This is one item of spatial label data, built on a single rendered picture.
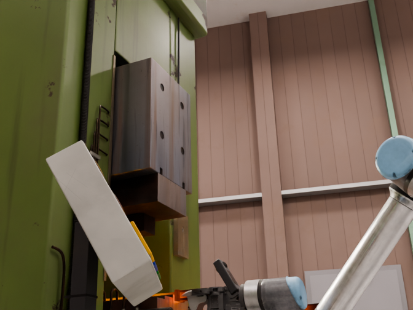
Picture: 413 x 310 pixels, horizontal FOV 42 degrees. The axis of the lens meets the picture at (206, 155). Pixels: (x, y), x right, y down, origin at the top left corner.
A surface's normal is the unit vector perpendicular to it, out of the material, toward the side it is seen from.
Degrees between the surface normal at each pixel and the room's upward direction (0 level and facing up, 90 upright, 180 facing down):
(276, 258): 90
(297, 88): 90
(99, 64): 90
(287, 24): 90
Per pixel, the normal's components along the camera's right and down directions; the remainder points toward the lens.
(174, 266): 0.91, -0.18
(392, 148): -0.71, -0.35
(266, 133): -0.24, -0.37
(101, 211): 0.01, -0.39
